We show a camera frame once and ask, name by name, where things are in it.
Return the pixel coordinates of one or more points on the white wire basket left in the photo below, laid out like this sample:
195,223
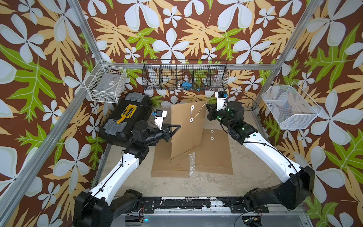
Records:
105,83

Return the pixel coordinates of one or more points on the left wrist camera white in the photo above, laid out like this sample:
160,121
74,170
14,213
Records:
160,115

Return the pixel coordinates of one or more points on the brown kraft file bag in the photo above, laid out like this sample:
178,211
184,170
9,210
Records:
213,155
190,116
164,167

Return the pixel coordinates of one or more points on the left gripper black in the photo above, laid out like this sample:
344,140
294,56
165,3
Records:
168,134

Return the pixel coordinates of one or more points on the black yellow toolbox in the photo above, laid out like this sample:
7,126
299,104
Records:
117,128

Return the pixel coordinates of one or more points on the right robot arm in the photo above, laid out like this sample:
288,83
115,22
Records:
297,182

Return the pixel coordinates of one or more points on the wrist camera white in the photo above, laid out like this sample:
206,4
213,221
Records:
160,115
221,100

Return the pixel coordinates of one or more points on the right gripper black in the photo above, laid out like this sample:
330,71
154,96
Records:
212,113

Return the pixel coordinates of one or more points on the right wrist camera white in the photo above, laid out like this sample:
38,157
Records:
221,100

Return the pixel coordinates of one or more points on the black wire basket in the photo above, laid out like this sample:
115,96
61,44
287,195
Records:
184,75

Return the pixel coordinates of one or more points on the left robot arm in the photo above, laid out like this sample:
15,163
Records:
99,207

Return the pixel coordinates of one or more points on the white wire basket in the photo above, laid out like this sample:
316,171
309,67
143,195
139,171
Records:
105,83
291,106

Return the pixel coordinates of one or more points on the white wire basket right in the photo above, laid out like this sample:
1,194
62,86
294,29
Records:
291,106

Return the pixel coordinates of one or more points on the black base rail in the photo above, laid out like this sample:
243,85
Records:
236,205

